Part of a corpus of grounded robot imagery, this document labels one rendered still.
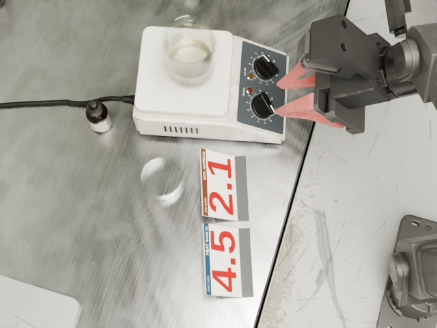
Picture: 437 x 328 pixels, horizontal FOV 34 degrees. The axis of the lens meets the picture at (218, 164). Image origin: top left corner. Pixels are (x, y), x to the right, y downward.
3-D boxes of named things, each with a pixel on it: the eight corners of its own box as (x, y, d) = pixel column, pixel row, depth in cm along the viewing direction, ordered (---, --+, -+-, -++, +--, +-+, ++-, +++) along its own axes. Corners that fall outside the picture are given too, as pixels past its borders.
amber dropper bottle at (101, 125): (94, 110, 101) (86, 90, 94) (115, 116, 101) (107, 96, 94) (87, 129, 100) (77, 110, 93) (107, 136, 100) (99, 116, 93)
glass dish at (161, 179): (172, 207, 97) (171, 203, 94) (134, 191, 97) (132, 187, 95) (189, 171, 98) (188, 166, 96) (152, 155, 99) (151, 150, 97)
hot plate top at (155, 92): (234, 34, 96) (234, 30, 95) (227, 118, 92) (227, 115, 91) (144, 28, 96) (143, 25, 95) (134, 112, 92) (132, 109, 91)
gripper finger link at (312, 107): (259, 121, 84) (328, 106, 78) (263, 64, 86) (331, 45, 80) (292, 139, 89) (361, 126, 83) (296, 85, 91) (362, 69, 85)
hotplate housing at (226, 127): (287, 60, 103) (292, 33, 96) (283, 147, 99) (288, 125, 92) (132, 51, 104) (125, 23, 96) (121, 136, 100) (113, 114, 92)
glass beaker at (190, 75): (160, 86, 93) (155, 56, 85) (174, 43, 95) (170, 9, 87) (214, 99, 92) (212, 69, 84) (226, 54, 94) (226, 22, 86)
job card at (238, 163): (245, 156, 99) (246, 146, 95) (249, 220, 96) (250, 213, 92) (200, 158, 99) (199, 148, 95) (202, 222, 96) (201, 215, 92)
